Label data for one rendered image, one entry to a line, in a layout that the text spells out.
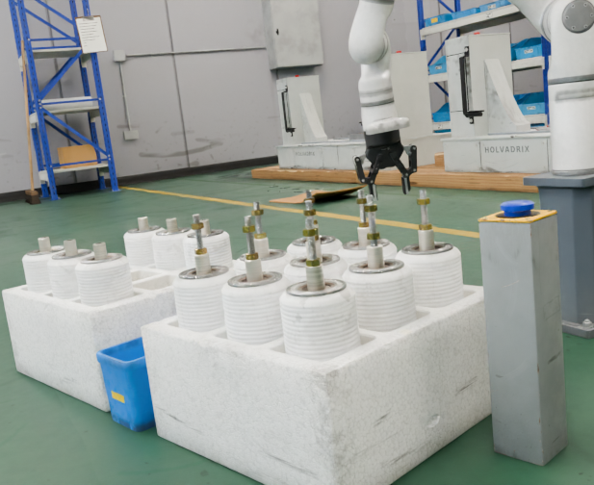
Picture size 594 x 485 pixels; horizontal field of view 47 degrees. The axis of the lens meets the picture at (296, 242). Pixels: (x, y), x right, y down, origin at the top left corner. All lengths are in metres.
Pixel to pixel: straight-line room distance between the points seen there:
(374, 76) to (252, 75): 6.52
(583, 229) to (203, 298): 0.73
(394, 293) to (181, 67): 6.84
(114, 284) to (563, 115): 0.88
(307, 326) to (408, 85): 3.77
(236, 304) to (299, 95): 4.82
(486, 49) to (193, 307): 3.16
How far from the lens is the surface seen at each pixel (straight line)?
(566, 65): 1.38
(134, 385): 1.14
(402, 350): 0.88
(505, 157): 3.65
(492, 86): 3.92
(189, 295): 1.01
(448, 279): 1.01
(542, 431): 0.94
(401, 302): 0.92
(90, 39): 6.71
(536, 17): 1.45
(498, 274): 0.89
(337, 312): 0.83
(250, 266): 0.93
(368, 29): 1.43
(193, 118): 7.65
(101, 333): 1.24
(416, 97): 4.56
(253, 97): 7.93
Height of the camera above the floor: 0.46
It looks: 10 degrees down
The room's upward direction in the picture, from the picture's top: 7 degrees counter-clockwise
